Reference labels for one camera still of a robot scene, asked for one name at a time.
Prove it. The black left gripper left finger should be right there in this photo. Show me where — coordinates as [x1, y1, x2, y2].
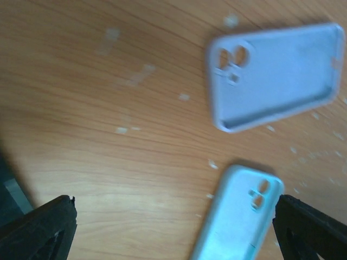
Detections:
[1, 195, 77, 259]

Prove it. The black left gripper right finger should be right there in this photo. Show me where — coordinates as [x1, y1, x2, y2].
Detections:
[273, 195, 346, 259]

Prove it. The black smartphone blue edge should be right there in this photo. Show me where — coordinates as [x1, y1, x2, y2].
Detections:
[1, 149, 34, 226]

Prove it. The light blue phone case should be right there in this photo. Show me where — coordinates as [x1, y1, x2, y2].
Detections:
[190, 165, 285, 259]

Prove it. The lavender phone case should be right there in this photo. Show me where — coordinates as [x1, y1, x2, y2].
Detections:
[205, 23, 345, 133]

